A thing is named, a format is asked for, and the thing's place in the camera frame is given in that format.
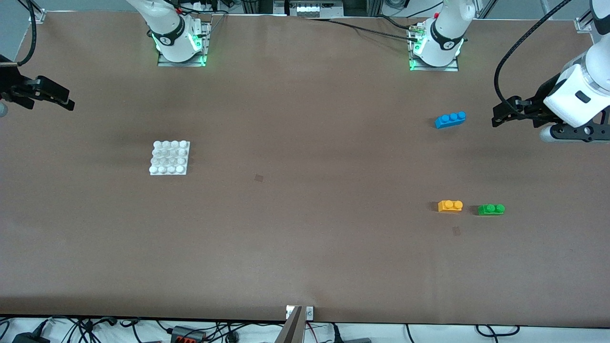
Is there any white studded base plate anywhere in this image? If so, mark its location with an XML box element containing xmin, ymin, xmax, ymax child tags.
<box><xmin>149</xmin><ymin>140</ymin><xmax>191</xmax><ymax>176</ymax></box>

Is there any blue three-stud block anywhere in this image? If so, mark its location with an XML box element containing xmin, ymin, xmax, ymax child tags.
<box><xmin>434</xmin><ymin>111</ymin><xmax>467</xmax><ymax>130</ymax></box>

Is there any white power strip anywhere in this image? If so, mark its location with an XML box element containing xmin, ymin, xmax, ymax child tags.
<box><xmin>288</xmin><ymin>0</ymin><xmax>345</xmax><ymax>18</ymax></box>

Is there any black box with orange plugs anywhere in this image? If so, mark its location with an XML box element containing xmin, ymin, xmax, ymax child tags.
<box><xmin>171</xmin><ymin>326</ymin><xmax>206</xmax><ymax>343</ymax></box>

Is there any small metal edge clamp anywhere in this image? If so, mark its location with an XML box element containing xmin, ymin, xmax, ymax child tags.
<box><xmin>285</xmin><ymin>305</ymin><xmax>315</xmax><ymax>321</ymax></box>

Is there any grey metal bar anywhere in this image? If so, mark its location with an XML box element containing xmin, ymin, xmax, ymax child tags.
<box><xmin>274</xmin><ymin>305</ymin><xmax>305</xmax><ymax>343</ymax></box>

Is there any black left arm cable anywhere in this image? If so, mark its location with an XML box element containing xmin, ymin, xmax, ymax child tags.
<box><xmin>494</xmin><ymin>0</ymin><xmax>572</xmax><ymax>108</ymax></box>

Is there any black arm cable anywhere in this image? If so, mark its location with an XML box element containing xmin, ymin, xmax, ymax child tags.
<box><xmin>494</xmin><ymin>0</ymin><xmax>572</xmax><ymax>108</ymax></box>
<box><xmin>17</xmin><ymin>0</ymin><xmax>39</xmax><ymax>66</ymax></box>

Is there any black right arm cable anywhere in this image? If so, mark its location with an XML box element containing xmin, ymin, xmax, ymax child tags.
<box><xmin>17</xmin><ymin>0</ymin><xmax>39</xmax><ymax>66</ymax></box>

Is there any short black table cable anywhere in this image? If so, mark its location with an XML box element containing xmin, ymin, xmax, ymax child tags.
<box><xmin>376</xmin><ymin>15</ymin><xmax>414</xmax><ymax>30</ymax></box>

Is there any long black table cable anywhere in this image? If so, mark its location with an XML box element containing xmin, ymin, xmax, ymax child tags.
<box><xmin>305</xmin><ymin>17</ymin><xmax>422</xmax><ymax>40</ymax></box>

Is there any black looped floor cable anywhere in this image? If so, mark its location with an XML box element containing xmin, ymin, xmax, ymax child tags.
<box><xmin>476</xmin><ymin>324</ymin><xmax>520</xmax><ymax>337</ymax></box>

